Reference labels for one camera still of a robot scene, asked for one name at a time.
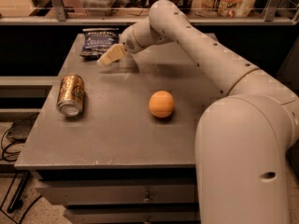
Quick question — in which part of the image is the colourful snack bag on shelf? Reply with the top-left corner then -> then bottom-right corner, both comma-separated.
192,0 -> 256,18

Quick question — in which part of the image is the orange ball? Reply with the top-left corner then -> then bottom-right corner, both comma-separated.
149,91 -> 175,119

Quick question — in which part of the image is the grey drawer cabinet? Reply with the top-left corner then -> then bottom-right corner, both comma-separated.
16,35 -> 218,224

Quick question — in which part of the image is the black cables left floor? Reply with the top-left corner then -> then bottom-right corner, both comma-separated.
0,113 -> 43,224

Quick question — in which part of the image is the metal shelf rail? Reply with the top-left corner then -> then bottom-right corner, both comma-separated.
0,0 -> 299,25

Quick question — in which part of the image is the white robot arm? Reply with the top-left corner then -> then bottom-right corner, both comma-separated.
98,0 -> 299,224

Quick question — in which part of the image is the clear plastic container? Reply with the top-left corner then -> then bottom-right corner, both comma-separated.
80,0 -> 116,16

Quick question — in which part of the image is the black power adapter box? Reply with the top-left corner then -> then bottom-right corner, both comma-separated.
6,120 -> 33,142

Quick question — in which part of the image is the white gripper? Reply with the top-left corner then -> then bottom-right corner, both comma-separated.
97,25 -> 147,66

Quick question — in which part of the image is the gold soda can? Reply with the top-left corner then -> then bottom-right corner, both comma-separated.
56,74 -> 85,117

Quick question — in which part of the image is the blue chip bag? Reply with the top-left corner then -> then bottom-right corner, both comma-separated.
80,28 -> 119,59

